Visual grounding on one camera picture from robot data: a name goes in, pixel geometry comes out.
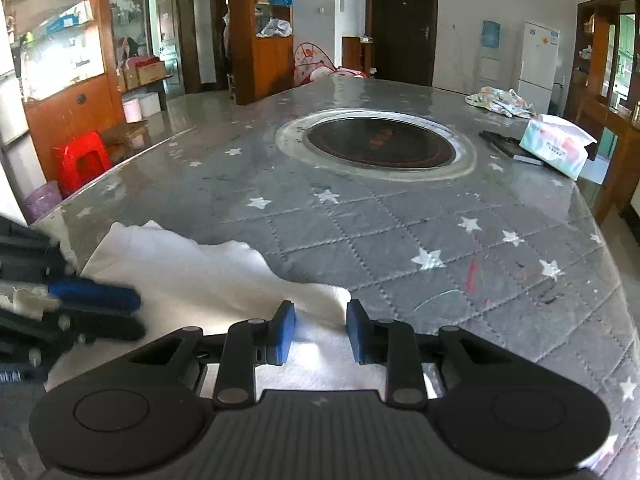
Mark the cream white cloth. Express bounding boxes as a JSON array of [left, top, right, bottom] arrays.
[[8, 216, 436, 401]]

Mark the red plastic stool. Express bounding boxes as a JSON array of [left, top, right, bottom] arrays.
[[53, 131, 112, 197]]

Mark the grey quilted star tablecloth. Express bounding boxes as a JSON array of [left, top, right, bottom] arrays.
[[1, 78, 639, 479]]

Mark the round black induction cooktop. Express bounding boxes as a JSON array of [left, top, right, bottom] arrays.
[[274, 108, 477, 183]]

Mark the black notebook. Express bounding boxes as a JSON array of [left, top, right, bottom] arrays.
[[480, 130, 544, 167]]

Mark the tissue pack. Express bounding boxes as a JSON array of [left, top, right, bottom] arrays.
[[520, 114, 598, 181]]

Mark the crumpled patterned cloth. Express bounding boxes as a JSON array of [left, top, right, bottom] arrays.
[[464, 87, 536, 119]]

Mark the red white play tent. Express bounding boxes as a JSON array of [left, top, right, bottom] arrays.
[[294, 42, 367, 87]]

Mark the water dispenser with blue bottle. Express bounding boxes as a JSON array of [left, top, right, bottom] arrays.
[[476, 20, 502, 88]]

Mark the wooden shelf cabinet left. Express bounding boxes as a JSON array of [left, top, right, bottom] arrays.
[[209, 0, 294, 105]]

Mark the white refrigerator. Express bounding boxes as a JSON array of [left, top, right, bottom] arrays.
[[514, 22, 560, 114]]

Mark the wooden display cabinet right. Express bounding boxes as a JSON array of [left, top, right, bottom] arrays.
[[564, 0, 639, 119]]

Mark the dark wooden door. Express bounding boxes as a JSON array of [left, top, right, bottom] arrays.
[[366, 0, 438, 87]]

